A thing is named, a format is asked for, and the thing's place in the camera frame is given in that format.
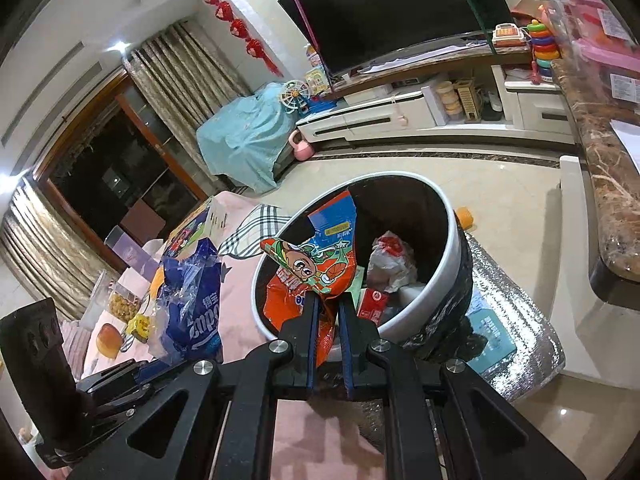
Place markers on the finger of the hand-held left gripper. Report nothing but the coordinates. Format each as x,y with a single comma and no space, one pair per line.
117,405
115,372

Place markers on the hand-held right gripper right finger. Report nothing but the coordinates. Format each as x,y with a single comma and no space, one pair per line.
347,360

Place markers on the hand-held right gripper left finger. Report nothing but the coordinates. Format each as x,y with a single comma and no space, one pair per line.
312,355

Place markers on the red and white box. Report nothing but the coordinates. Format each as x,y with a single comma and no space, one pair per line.
374,307

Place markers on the orange snack packet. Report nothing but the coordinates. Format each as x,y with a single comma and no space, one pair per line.
300,270

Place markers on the blue plastic wrapper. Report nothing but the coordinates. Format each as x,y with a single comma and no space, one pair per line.
195,310

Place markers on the white plastic bag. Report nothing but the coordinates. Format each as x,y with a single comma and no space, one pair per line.
392,260

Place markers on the round white trash bin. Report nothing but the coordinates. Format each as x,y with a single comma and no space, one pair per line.
440,260

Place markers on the round golden bun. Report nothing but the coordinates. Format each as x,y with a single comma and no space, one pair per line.
109,340

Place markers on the yellow snack packet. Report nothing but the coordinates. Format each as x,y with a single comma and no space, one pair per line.
139,327

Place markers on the clear snack jar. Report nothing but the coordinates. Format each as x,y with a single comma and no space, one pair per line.
120,305

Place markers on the pink tablecloth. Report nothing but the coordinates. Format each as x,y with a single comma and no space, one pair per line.
239,305

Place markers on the patterned beige curtain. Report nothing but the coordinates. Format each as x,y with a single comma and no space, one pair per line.
40,245
170,70

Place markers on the plaid placemat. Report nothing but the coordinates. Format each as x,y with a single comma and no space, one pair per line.
255,230

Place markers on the teal cardboard box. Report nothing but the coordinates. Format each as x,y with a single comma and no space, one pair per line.
492,335

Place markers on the colourful cartoon game box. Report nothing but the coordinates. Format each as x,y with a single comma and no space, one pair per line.
192,230

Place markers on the yellow orange block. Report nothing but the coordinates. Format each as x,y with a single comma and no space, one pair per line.
463,219

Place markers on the pink kettlebell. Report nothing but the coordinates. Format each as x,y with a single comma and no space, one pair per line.
301,147

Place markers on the glass sliding door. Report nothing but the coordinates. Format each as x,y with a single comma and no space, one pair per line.
100,160

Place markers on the light blue cloth cover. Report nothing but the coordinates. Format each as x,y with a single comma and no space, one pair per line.
240,135

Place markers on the white television cabinet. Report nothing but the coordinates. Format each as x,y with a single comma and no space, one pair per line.
370,120

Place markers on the ferris wheel toy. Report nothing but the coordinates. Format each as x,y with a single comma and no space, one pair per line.
295,95

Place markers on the colourful picture book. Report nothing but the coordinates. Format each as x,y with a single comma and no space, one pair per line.
316,80

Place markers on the cream round tins stack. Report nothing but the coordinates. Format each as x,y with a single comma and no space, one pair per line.
448,100

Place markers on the wooden slatted holder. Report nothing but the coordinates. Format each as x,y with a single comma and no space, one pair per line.
469,102

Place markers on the round-top toy box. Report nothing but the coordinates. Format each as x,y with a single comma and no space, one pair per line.
313,55

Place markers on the brown marble counter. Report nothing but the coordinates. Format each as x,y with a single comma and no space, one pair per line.
600,170

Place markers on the pink rod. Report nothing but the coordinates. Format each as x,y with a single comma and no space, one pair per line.
307,30

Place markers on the black flat television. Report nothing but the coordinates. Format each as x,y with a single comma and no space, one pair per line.
390,10

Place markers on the white paper sheet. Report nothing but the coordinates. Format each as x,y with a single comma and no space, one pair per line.
630,140

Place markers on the toy cash register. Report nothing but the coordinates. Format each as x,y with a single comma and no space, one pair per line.
510,37

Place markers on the green rod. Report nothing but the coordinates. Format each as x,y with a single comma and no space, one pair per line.
475,5

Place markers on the pink lidded storage box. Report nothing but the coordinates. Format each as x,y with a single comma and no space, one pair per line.
610,80
590,10

